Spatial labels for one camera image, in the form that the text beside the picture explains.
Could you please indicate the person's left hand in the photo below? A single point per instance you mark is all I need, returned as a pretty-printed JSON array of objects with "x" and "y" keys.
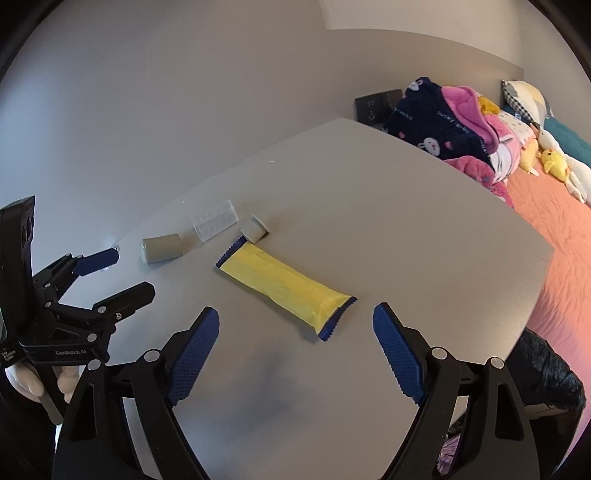
[{"x": 25, "y": 383}]

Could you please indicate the white goose plush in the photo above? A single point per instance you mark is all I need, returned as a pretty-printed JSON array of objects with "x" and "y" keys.
[{"x": 577, "y": 177}]

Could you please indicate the white pink printed cloth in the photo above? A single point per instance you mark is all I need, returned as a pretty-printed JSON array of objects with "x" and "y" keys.
[{"x": 508, "y": 138}]

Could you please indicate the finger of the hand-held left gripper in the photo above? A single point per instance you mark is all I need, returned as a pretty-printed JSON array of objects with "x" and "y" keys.
[
  {"x": 97, "y": 261},
  {"x": 134, "y": 297}
]

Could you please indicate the navy printed blanket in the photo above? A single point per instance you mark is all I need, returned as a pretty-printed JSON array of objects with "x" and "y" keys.
[{"x": 429, "y": 124}]

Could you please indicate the long yellow plush toy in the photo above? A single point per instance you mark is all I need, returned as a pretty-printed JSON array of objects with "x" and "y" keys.
[{"x": 528, "y": 159}]

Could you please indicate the pink fleece blanket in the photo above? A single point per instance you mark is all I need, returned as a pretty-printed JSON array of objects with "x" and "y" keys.
[{"x": 466, "y": 110}]

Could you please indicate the teal quilted blanket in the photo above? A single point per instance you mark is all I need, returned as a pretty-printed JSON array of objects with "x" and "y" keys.
[{"x": 568, "y": 136}]

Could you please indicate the black trash bag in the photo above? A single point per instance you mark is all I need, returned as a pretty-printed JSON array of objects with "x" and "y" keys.
[{"x": 549, "y": 374}]

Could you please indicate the yellow snack wrapper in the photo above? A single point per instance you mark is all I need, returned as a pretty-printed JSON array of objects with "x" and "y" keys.
[{"x": 286, "y": 286}]

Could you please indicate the black wall socket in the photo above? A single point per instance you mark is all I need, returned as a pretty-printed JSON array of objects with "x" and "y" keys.
[{"x": 374, "y": 108}]

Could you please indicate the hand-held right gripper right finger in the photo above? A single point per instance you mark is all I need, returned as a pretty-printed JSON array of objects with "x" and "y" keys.
[{"x": 399, "y": 355}]

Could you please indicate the patchwork pillow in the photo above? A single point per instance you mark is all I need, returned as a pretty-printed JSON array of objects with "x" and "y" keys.
[{"x": 526, "y": 99}]

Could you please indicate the yellow duck plush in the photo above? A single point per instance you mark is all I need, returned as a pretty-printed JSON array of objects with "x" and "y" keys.
[{"x": 554, "y": 164}]

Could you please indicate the orange bed sheet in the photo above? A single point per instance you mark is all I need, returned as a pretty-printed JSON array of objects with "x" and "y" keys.
[{"x": 563, "y": 258}]

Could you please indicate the clear plastic cup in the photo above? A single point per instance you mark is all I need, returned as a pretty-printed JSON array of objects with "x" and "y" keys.
[{"x": 214, "y": 221}]

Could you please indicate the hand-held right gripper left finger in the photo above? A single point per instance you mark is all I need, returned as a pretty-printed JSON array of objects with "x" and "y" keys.
[{"x": 191, "y": 360}]

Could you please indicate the purple plastic bag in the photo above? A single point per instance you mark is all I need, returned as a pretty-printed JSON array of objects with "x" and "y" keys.
[{"x": 448, "y": 457}]

